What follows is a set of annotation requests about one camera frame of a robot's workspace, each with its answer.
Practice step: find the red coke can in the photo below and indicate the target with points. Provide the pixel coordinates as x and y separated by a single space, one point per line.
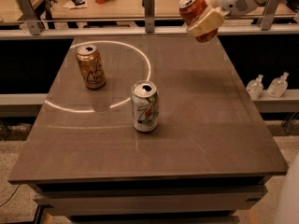
190 10

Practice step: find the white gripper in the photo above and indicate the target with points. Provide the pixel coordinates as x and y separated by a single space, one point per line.
216 17

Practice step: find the clear sanitizer bottle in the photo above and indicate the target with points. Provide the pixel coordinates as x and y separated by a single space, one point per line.
255 87
278 85

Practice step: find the metal bracket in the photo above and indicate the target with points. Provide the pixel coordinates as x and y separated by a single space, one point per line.
35 26
266 20
149 12

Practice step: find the right metal bracket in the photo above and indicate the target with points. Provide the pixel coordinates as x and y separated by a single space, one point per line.
266 20

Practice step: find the clear sanitizer bottle left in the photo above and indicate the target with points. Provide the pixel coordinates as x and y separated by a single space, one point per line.
255 87

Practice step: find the grey drawer cabinet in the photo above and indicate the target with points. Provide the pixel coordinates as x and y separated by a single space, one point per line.
151 199

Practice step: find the white green 7up can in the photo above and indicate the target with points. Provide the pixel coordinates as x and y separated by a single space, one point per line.
145 106

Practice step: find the left metal bracket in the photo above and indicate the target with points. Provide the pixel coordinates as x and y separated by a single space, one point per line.
35 26

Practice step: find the middle metal bracket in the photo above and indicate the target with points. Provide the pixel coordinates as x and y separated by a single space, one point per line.
149 12

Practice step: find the golden LaCroix can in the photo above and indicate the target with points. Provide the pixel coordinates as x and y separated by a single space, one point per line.
90 65

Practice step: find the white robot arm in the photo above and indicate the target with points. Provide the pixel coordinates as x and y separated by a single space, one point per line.
216 11

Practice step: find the clear sanitizer bottle right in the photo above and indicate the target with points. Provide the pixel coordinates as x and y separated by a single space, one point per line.
278 85

